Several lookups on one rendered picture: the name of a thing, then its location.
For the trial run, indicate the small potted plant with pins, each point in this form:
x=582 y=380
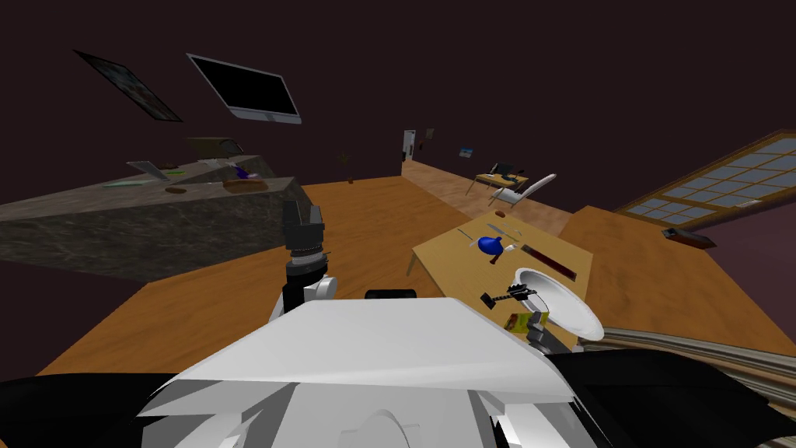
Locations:
x=348 y=167

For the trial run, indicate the wall-mounted television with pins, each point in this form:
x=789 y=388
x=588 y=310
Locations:
x=245 y=87

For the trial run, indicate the white chair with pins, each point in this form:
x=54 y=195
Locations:
x=525 y=188

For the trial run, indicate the grey fork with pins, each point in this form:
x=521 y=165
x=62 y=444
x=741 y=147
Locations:
x=466 y=235

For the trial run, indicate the dark red long book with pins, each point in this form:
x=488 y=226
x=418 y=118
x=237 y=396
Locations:
x=550 y=262

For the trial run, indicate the light wooden table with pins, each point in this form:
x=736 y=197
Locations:
x=460 y=264

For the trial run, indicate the grey knife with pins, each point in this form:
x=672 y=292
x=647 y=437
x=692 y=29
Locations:
x=501 y=231

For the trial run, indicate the dark brown flat box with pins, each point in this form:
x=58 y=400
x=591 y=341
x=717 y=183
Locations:
x=687 y=238

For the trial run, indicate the white plate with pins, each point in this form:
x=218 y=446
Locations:
x=569 y=308

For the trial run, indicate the dark framed wall picture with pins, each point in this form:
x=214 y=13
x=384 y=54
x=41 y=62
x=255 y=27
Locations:
x=127 y=85

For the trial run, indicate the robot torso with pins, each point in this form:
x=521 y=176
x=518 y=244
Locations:
x=385 y=348

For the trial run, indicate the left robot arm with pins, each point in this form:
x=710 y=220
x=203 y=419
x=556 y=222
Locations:
x=303 y=283

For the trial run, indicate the dark marble counter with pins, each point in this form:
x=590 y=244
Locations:
x=137 y=230

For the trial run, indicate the yellow green box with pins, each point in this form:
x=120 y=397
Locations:
x=517 y=322

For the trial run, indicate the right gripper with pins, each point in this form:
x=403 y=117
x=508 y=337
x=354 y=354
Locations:
x=542 y=339

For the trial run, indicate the blue vase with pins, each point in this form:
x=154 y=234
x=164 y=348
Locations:
x=490 y=245

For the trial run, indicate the white door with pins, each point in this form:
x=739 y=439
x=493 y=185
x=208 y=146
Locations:
x=408 y=145

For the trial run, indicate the wooden desk with computer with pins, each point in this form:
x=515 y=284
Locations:
x=500 y=177

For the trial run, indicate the small blue wall picture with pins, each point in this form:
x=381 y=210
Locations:
x=466 y=152

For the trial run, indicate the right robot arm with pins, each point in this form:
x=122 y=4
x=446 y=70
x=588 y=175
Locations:
x=671 y=398

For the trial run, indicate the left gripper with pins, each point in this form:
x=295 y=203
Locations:
x=304 y=238

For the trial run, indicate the wooden framed window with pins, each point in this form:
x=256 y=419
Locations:
x=721 y=180

